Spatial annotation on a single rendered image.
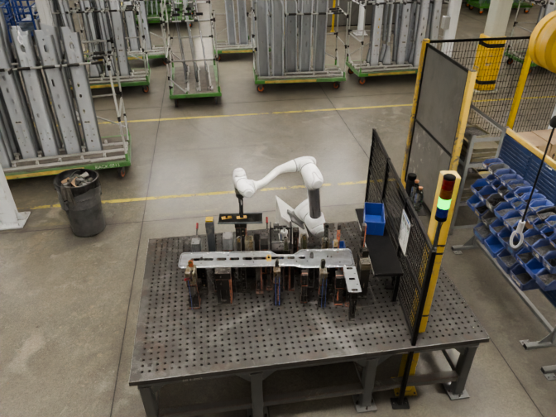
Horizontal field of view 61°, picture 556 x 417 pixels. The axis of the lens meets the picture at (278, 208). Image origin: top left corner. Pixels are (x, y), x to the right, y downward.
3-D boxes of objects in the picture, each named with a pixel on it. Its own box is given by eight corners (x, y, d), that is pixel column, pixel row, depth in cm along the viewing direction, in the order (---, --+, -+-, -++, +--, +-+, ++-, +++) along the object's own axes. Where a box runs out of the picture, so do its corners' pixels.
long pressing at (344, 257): (176, 270, 365) (176, 269, 364) (180, 252, 383) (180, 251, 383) (355, 267, 367) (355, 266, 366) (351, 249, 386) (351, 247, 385)
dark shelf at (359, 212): (374, 276, 356) (374, 274, 354) (354, 211, 431) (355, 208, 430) (403, 276, 356) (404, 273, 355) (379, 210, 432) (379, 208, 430)
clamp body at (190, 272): (187, 311, 369) (182, 275, 349) (189, 298, 381) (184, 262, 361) (201, 310, 369) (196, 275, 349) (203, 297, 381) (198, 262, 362)
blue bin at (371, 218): (363, 234, 396) (365, 221, 389) (362, 214, 422) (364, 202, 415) (383, 236, 394) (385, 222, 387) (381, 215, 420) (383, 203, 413)
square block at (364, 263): (357, 299, 379) (361, 264, 359) (355, 292, 385) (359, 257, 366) (366, 299, 379) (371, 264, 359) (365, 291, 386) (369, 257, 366)
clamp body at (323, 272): (316, 309, 370) (318, 275, 351) (314, 298, 380) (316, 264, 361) (328, 309, 370) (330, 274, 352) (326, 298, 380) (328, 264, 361)
